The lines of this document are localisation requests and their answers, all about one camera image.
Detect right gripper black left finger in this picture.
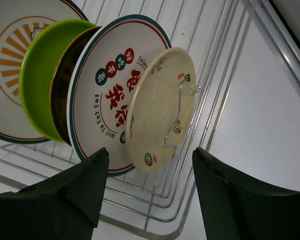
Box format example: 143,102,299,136
0,147,109,240

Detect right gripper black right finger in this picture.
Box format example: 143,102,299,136
192,147,300,240

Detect dark brown patterned plate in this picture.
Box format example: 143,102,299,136
50,26,101,145

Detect small beige patterned plate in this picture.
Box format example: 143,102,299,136
125,47,197,172

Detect white plate red characters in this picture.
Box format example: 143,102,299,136
66,14,171,177

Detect lime green plate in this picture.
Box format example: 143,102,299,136
18,19,96,142

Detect white plate orange sunburst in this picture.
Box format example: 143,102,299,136
0,0,87,144

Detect metal wire dish rack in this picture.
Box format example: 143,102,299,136
0,0,300,240

